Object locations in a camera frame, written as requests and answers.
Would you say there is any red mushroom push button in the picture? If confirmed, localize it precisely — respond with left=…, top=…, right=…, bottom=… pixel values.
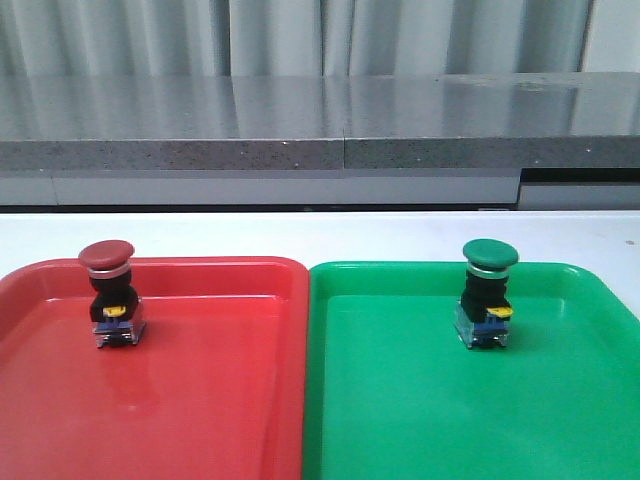
left=78, top=239, right=146, bottom=348

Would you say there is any green plastic tray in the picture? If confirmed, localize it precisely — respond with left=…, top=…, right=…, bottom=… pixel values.
left=303, top=262, right=639, bottom=479

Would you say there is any grey stone counter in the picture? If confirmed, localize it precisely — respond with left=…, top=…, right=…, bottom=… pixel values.
left=0, top=71, right=640, bottom=212

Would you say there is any white pleated curtain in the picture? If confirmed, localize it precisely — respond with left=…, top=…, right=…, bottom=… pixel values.
left=1, top=1, right=594, bottom=77

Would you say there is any green mushroom push button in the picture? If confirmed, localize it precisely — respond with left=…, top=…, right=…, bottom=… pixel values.
left=455, top=239, right=519, bottom=349

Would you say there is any red plastic tray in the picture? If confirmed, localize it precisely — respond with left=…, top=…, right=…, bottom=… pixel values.
left=1, top=257, right=309, bottom=479

